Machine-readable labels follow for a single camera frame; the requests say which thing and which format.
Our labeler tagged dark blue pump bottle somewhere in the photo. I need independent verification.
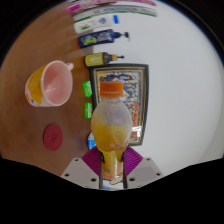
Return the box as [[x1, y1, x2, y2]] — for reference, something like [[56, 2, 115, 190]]
[[78, 28, 130, 49]]

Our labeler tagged framed group photo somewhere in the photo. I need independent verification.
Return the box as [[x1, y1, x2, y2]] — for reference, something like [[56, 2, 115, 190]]
[[88, 63, 150, 147]]

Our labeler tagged orange-capped juice bottle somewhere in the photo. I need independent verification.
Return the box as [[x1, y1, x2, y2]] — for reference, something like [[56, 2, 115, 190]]
[[90, 81, 134, 186]]

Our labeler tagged pink yellow flowered mug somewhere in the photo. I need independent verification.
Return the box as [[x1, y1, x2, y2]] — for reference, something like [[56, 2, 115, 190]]
[[24, 59, 75, 108]]

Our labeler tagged white shampoo bottle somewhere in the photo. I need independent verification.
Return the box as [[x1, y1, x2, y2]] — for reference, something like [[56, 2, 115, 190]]
[[73, 14, 120, 35]]

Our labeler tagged tall white printed box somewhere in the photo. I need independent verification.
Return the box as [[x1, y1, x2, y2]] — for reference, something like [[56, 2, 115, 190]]
[[72, 4, 158, 23]]

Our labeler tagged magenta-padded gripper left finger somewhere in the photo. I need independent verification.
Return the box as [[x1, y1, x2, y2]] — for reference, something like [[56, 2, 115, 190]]
[[60, 146, 103, 189]]

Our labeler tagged blue tissue pack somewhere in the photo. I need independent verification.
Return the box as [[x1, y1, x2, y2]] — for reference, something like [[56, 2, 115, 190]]
[[87, 132, 98, 150]]

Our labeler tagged amber pump bottle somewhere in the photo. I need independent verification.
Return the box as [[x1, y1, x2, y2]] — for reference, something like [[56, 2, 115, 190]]
[[84, 51, 125, 68]]

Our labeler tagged flat round red coaster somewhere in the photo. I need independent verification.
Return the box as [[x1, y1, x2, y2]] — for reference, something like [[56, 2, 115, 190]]
[[42, 123, 64, 152]]

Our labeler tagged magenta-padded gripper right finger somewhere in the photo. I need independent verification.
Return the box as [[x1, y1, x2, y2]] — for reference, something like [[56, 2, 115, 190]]
[[122, 146, 164, 189]]

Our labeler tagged tall pink printed box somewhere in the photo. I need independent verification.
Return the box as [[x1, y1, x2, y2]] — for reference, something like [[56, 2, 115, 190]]
[[65, 0, 157, 14]]

